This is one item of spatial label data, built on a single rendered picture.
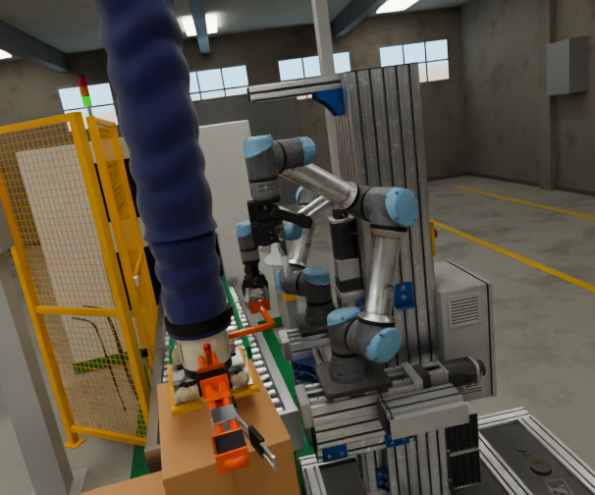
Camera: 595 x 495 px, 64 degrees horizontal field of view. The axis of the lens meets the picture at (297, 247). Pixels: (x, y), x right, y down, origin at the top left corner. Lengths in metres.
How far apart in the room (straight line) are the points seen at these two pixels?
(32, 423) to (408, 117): 2.51
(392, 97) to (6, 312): 2.18
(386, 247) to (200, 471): 0.87
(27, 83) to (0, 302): 9.65
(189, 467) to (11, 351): 1.60
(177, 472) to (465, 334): 1.11
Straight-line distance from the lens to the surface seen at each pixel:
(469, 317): 1.90
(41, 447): 3.22
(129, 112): 1.53
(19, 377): 3.03
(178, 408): 1.66
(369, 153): 1.67
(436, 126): 12.68
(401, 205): 1.45
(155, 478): 2.31
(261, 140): 1.19
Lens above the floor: 1.89
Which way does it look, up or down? 14 degrees down
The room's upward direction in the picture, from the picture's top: 8 degrees counter-clockwise
